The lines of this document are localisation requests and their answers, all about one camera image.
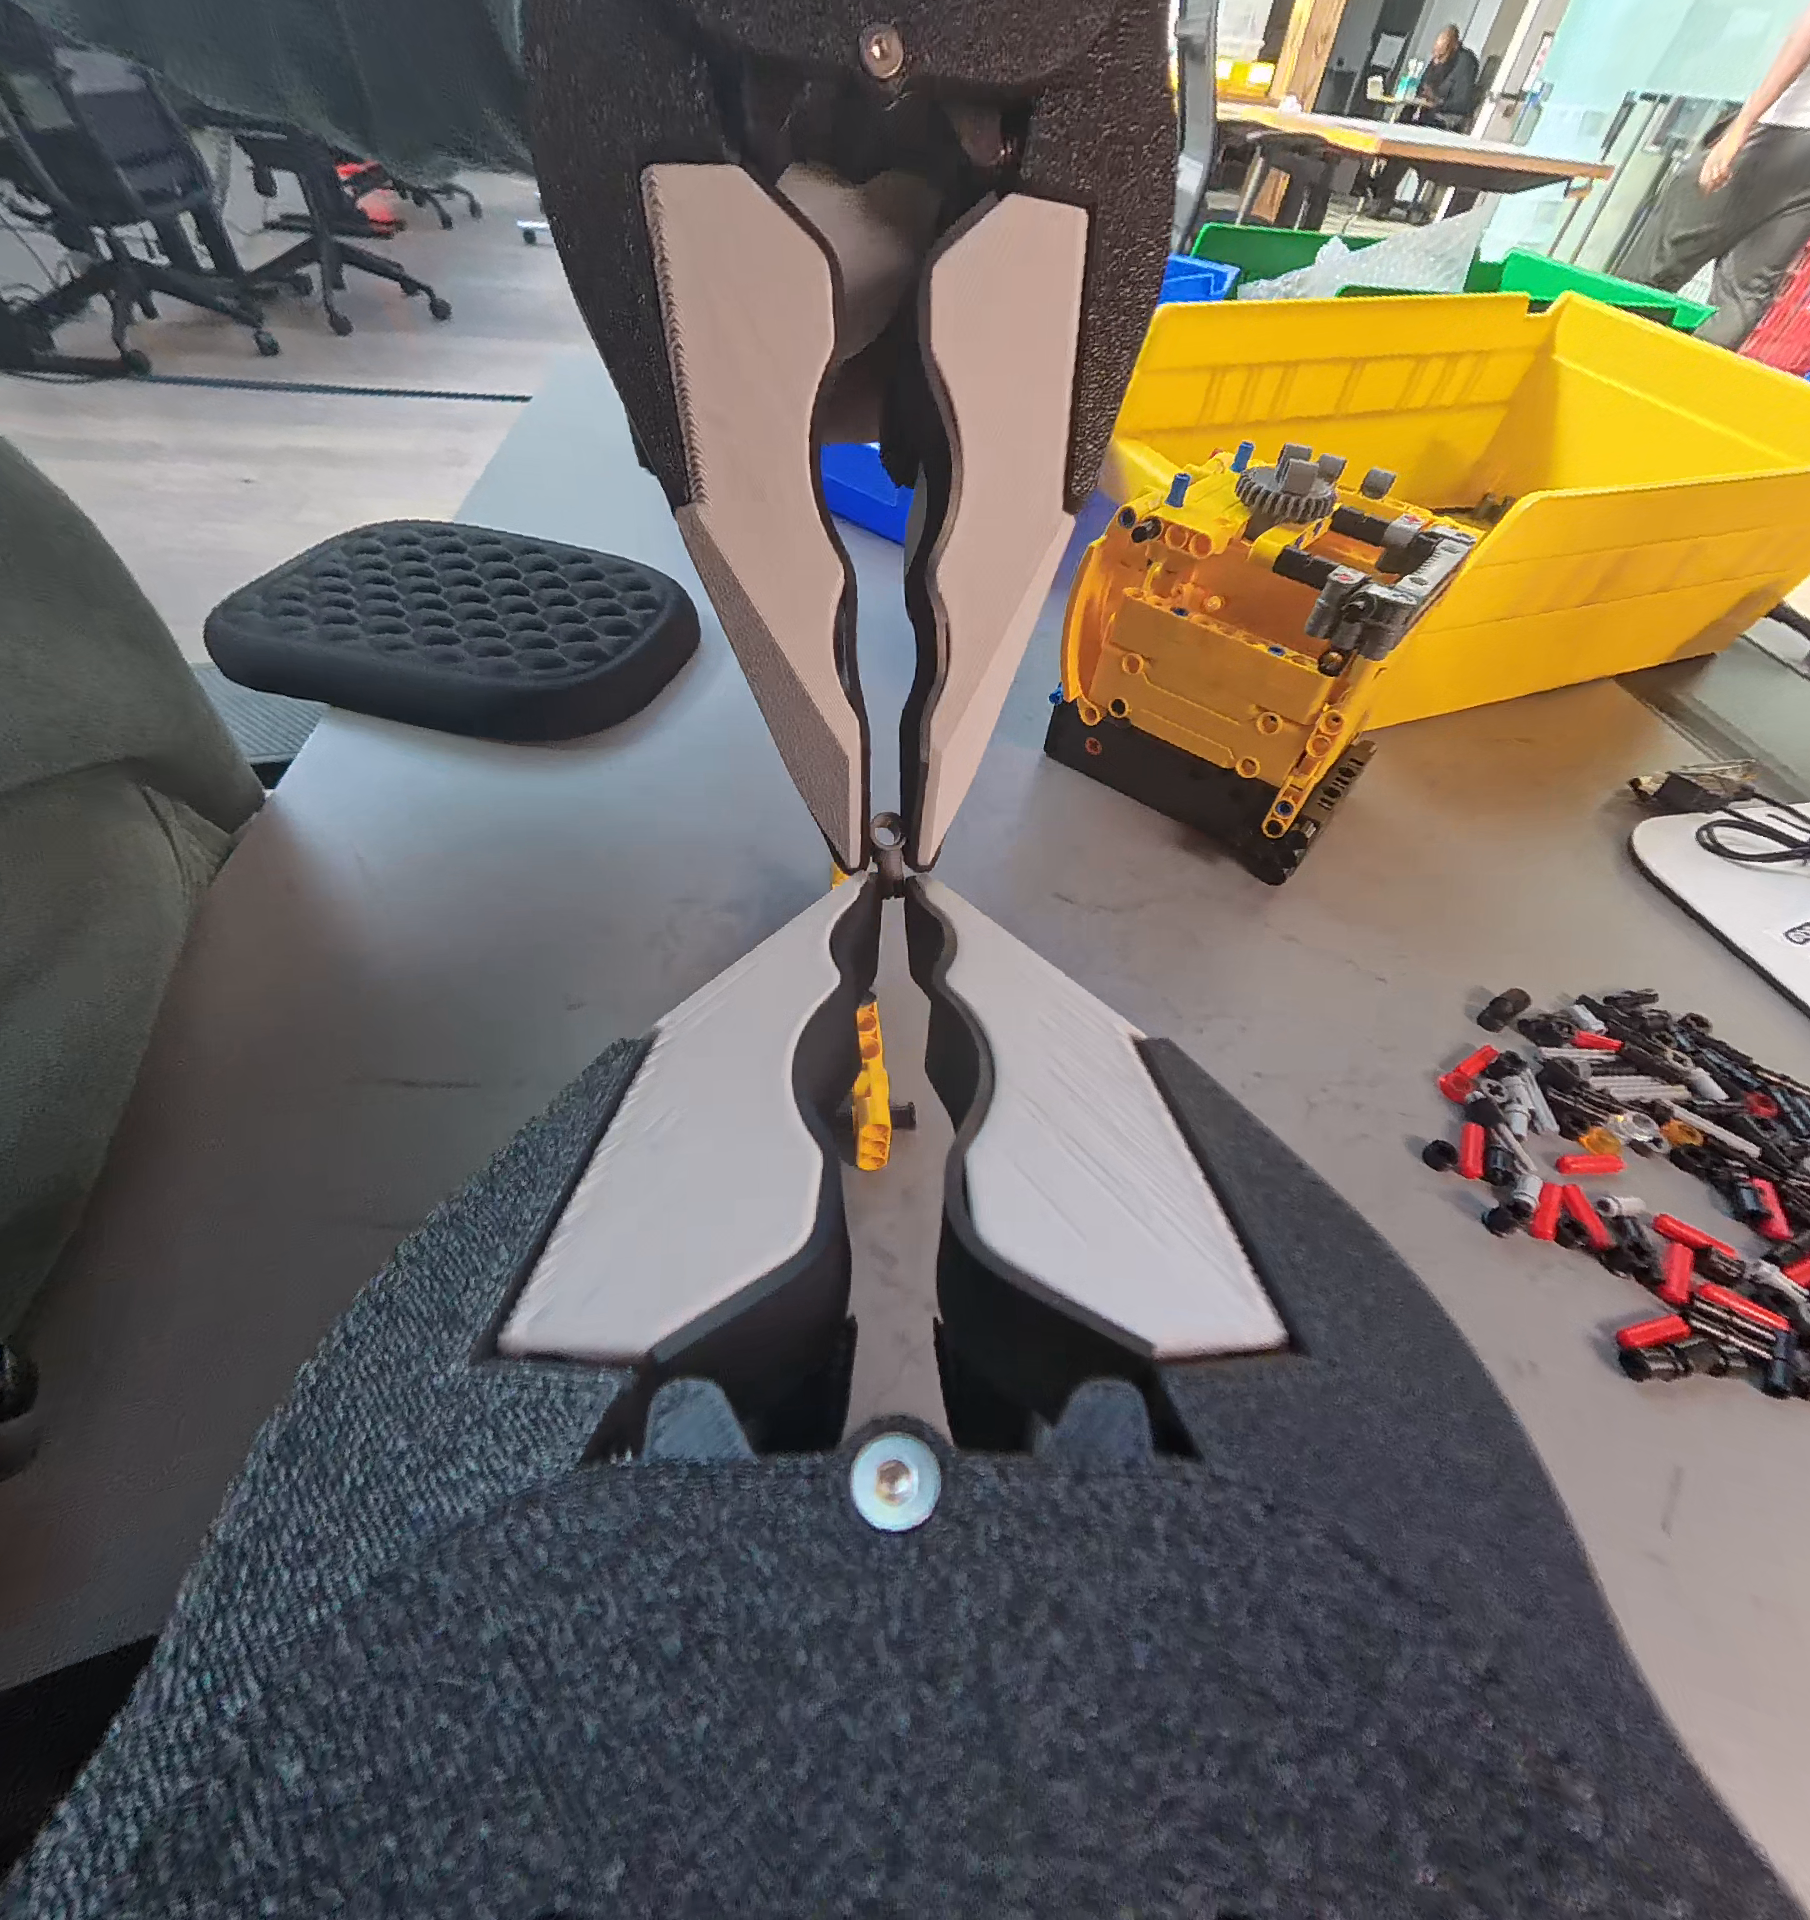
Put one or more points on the person's green sweatshirt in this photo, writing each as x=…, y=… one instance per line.
x=65, y=900

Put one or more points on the long wooden table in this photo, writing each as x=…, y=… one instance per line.
x=1414, y=141

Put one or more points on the small grey lego connector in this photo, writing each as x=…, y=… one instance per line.
x=888, y=833

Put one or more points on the clear bubble wrap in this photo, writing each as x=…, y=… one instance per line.
x=1385, y=262

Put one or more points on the person's black pants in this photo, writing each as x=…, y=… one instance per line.
x=20, y=1770

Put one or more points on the black quilted pad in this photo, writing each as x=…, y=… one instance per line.
x=455, y=630

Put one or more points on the grey ribbed mat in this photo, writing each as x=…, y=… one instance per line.
x=253, y=727

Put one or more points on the yellow lego beam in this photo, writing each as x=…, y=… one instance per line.
x=873, y=1072

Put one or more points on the yellow plastic bin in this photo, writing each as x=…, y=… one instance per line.
x=1640, y=495

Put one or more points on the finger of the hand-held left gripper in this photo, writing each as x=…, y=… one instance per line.
x=742, y=450
x=1010, y=450

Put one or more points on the black office chair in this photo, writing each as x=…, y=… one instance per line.
x=112, y=164
x=328, y=210

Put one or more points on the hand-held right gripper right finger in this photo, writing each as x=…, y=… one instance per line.
x=1117, y=1198

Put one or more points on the person's left forearm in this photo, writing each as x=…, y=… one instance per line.
x=320, y=76

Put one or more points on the green plastic bin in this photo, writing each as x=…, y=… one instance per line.
x=1596, y=286
x=1265, y=249

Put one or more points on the pile of small lego pins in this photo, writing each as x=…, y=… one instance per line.
x=1671, y=1169

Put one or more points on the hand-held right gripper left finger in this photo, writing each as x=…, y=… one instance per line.
x=680, y=1198

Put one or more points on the blue plastic bin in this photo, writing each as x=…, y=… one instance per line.
x=865, y=495

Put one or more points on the yellow lego robot model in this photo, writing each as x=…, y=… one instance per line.
x=1207, y=676

